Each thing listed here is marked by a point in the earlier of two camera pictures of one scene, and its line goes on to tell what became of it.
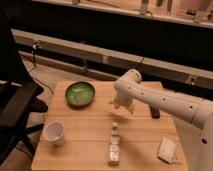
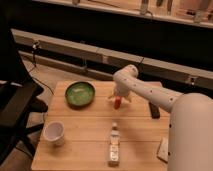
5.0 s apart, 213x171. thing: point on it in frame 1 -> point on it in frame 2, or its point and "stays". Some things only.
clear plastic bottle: x=115 y=149 stays
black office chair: x=19 y=95 stays
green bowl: x=80 y=93 stays
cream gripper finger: x=131 y=107 -> x=127 y=98
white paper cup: x=54 y=133 stays
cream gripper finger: x=112 y=102 -> x=112 y=97
